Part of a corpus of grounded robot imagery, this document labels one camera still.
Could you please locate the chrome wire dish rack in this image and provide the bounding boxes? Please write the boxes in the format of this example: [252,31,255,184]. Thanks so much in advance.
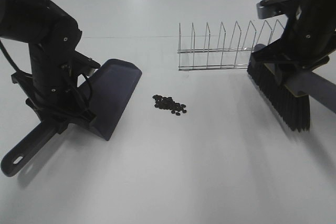
[177,19,285,71]

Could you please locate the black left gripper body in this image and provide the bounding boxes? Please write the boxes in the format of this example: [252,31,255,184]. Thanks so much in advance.
[12,49,93,120]

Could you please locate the purple plastic dustpan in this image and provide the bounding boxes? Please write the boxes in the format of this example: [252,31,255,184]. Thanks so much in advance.
[1,59,142,177]

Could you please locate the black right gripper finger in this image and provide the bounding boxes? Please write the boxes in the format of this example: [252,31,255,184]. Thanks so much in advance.
[275,63,298,86]

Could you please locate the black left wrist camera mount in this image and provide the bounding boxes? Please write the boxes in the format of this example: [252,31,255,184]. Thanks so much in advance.
[71,51,101,77]

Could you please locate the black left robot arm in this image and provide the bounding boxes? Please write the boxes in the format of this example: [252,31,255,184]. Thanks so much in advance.
[1,0,100,128]

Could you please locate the purple hand brush black bristles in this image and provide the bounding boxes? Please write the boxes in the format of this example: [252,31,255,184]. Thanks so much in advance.
[247,44,336,132]

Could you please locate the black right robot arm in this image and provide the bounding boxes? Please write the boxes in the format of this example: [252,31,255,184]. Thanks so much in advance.
[252,0,335,84]

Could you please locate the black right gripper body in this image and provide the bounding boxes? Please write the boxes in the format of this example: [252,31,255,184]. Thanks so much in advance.
[250,33,330,71]

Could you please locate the pile of coffee beans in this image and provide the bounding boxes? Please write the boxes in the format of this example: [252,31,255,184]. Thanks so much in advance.
[152,94,187,116]

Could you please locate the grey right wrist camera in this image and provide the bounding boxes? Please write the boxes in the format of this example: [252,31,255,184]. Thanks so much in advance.
[256,0,301,19]

